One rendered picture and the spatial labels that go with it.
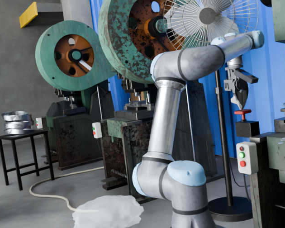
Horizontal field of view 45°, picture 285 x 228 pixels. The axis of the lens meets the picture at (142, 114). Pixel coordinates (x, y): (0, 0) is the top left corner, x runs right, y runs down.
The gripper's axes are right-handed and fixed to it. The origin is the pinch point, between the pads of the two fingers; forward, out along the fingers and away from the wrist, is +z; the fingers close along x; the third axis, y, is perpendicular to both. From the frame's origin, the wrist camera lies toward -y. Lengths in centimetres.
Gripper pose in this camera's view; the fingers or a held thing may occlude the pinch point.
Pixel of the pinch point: (242, 106)
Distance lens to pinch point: 172.3
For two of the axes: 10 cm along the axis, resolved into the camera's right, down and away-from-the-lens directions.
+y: -5.1, -0.2, 8.6
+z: 1.2, 9.9, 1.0
